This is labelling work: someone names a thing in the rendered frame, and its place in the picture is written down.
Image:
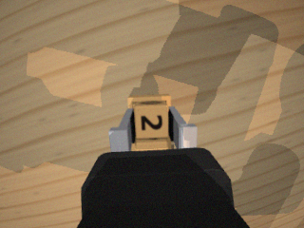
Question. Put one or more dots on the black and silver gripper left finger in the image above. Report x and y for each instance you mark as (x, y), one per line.
(122, 137)

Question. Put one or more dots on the beige cube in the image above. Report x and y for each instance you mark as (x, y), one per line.
(151, 119)
(151, 144)

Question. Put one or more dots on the tan wooden tray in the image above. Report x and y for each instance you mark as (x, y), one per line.
(132, 99)

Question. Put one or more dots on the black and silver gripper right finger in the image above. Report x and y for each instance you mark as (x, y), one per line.
(184, 135)

